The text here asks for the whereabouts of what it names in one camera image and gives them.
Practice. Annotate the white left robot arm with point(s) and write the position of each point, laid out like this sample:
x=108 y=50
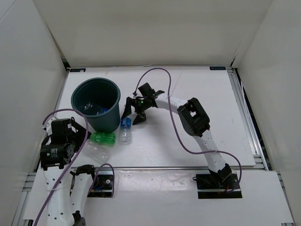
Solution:
x=67 y=190

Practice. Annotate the green plastic bottle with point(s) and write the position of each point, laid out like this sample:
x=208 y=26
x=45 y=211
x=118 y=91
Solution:
x=103 y=138

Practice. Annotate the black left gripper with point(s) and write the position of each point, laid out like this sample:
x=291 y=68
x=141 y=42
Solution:
x=80 y=134

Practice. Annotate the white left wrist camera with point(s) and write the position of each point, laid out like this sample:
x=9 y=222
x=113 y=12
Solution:
x=47 y=125

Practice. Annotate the blue label bottle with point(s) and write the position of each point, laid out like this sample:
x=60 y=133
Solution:
x=92 y=108
x=125 y=130

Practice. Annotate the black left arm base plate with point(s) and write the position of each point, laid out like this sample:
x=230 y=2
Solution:
x=103 y=187

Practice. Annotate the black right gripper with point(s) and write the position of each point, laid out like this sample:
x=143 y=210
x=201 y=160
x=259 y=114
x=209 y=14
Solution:
x=140 y=117

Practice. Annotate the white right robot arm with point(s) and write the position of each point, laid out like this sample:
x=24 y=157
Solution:
x=194 y=119

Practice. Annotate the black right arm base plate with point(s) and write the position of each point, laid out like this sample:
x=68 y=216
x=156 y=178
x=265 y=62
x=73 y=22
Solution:
x=209 y=188

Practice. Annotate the dark teal ribbed bin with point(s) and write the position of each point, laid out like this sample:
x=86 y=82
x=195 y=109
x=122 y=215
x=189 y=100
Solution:
x=103 y=92

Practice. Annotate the clear plastic bottle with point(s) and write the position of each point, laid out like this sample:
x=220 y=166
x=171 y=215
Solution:
x=96 y=152

